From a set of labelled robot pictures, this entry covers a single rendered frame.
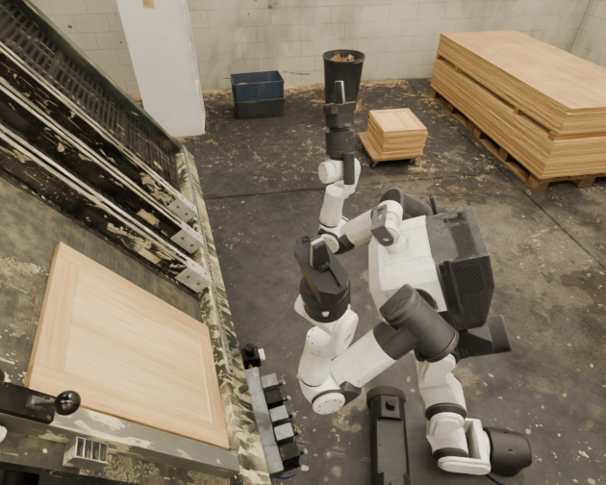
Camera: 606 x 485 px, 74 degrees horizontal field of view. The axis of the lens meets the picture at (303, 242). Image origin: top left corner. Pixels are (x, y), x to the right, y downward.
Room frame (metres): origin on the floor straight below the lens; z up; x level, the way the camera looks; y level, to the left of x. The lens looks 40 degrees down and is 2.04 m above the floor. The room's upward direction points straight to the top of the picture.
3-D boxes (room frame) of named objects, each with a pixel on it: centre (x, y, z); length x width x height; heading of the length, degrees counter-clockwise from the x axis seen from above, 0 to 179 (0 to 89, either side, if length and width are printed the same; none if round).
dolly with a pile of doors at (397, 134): (3.85, -0.88, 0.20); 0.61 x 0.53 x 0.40; 9
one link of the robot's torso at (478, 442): (0.76, -0.67, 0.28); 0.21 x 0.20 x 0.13; 83
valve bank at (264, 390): (0.70, 0.11, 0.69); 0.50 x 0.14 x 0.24; 18
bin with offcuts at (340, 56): (5.09, -0.49, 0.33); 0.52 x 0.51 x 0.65; 9
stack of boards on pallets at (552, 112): (4.41, -2.42, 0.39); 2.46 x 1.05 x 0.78; 9
